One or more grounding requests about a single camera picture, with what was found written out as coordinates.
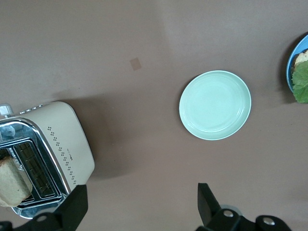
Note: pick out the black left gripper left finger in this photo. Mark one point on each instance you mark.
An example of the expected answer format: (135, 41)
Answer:
(74, 204)

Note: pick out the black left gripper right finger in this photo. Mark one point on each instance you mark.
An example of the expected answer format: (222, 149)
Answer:
(207, 207)

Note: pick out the bread slice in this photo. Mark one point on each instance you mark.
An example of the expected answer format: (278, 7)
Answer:
(302, 57)
(12, 183)

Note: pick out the green lettuce leaf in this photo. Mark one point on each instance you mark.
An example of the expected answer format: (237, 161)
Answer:
(302, 83)

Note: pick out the light green round plate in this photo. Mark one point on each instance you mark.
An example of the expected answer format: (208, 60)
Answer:
(215, 105)

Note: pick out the blue round plate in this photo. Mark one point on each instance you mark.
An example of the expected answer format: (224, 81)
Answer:
(292, 60)

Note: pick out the beige chrome toaster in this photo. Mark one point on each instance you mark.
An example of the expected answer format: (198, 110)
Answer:
(65, 130)

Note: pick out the brown tape square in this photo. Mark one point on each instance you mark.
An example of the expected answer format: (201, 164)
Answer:
(135, 64)

